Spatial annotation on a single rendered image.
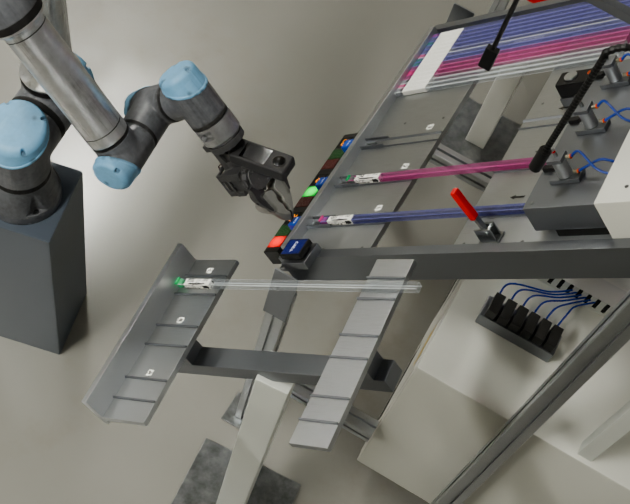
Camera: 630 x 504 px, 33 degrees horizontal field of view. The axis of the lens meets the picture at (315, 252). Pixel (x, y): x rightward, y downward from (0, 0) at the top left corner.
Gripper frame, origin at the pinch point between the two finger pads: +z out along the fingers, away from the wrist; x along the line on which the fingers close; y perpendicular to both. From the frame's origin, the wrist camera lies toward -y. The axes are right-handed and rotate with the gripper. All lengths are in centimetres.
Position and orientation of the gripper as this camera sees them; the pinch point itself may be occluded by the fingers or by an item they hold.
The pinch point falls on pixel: (290, 214)
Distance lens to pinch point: 201.1
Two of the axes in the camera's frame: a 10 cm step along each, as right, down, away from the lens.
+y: -7.1, 0.2, 7.1
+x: -4.7, 7.2, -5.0
